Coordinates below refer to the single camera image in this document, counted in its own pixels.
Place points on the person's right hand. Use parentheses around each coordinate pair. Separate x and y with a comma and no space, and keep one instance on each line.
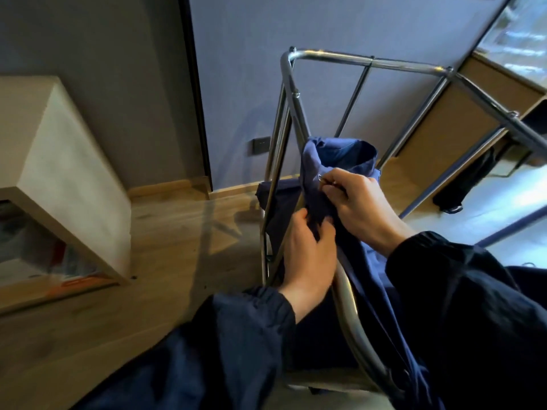
(367,209)

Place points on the person's left hand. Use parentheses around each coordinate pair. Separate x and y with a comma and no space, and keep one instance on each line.
(307,269)

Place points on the navy blue fabric laundry bag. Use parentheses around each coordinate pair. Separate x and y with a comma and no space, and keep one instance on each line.
(333,153)

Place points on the chrome metal cart frame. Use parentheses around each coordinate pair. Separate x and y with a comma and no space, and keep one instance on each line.
(406,66)

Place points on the person's left forearm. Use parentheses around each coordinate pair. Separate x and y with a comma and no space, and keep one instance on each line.
(205,358)

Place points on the person's right forearm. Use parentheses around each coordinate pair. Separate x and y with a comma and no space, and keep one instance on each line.
(470,320)

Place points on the dark grey backpack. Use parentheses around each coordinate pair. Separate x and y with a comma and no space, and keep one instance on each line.
(463,183)

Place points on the light wooden desk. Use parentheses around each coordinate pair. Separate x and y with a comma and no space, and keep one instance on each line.
(457,123)

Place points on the small wooden side table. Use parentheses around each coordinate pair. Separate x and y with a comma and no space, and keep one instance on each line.
(72,166)

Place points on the dark wall socket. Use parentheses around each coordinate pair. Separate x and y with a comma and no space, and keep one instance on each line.
(261,145)

